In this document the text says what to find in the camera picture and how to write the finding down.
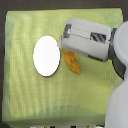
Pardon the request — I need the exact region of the golden bread roll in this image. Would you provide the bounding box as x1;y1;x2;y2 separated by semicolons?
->
62;50;81;73

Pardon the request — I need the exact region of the white round plate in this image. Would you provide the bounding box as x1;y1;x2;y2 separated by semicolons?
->
33;36;60;77

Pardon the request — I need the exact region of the green table cloth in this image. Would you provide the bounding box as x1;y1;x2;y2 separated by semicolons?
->
2;8;123;127

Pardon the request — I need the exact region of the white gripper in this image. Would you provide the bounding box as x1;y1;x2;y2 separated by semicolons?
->
58;18;111;62

